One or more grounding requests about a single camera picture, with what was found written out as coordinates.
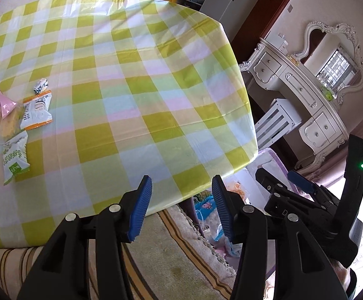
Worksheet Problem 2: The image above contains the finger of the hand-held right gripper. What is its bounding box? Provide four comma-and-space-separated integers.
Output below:
255, 167, 321, 208
288, 170, 338, 208

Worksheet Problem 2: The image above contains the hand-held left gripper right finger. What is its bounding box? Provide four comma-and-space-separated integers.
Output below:
212, 175, 346, 300

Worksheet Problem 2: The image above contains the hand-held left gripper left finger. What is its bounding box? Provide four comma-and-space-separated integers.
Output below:
17, 175, 153, 300

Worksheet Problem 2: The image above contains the heap of assorted snack packets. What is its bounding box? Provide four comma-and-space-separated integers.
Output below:
194, 178, 248, 257

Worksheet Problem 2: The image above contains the clear purple-rimmed storage box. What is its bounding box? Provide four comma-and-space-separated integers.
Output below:
192, 148, 291, 258

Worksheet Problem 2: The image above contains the green and white packet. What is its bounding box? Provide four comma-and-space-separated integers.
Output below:
2, 131, 31, 186

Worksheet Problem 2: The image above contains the orange and white packet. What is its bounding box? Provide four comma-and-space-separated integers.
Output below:
19, 90, 54, 131

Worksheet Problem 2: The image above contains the small black and white candy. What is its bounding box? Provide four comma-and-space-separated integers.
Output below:
33, 78, 50, 95

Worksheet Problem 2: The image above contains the pink snack packet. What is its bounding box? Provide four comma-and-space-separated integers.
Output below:
0, 84, 17, 119

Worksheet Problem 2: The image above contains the person's right hand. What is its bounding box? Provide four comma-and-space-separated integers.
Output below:
331, 260, 351, 291

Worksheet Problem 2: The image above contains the striped beige sofa cover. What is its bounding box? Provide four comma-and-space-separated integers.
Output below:
0, 206, 241, 300

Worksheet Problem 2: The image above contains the white slatted stool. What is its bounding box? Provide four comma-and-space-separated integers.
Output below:
255, 98, 302, 149

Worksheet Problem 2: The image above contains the white ornate dressing table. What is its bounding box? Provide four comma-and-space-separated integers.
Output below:
239, 37, 349, 171

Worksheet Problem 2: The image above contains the white ornate framed mirror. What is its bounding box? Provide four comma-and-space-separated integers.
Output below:
294, 21, 363, 107

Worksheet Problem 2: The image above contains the green checkered plastic tablecloth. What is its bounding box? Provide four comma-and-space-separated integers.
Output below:
0, 0, 259, 247

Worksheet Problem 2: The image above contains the small white box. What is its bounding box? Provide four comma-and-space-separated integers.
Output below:
275, 34, 290, 50

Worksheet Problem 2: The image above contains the white wardrobe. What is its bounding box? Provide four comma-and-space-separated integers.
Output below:
199, 0, 295, 35

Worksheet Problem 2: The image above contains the dark wooden door frame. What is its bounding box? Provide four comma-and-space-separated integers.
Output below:
232, 0, 307, 63

